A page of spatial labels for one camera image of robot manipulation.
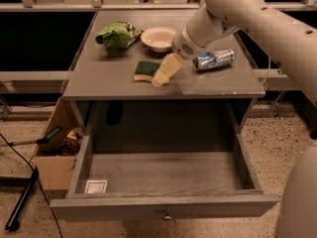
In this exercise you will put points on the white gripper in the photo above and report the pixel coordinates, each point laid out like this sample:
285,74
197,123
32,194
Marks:
181,45

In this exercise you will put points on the green and yellow sponge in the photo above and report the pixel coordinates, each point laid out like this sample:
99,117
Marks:
145,71

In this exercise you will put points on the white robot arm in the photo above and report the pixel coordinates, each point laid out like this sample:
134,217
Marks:
298,211

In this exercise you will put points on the open grey top drawer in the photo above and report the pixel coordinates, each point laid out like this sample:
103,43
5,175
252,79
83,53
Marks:
144,186

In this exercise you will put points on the white sticker in drawer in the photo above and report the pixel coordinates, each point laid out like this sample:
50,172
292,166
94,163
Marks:
96,186

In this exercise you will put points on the metal drawer knob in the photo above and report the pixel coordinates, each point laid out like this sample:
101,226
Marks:
167,216

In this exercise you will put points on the blue silver soda can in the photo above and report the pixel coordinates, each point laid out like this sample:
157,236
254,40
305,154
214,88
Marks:
211,60

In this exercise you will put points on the grey wooden cabinet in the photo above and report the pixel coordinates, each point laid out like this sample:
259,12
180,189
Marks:
186,112

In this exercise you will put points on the crumpled green chip bag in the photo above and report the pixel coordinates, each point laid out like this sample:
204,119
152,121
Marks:
118,35

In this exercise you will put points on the crumpled items in box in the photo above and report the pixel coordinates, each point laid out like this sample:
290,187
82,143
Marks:
71,143

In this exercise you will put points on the cardboard box on floor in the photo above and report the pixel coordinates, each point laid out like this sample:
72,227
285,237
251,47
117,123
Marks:
55,170

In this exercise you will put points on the black bar on floor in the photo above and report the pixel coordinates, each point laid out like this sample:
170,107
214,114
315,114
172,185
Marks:
13,224

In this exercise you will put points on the black handled grabber tool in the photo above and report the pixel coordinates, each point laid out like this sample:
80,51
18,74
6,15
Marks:
46,138

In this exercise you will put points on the metal railing frame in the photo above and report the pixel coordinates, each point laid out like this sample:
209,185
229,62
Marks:
46,6

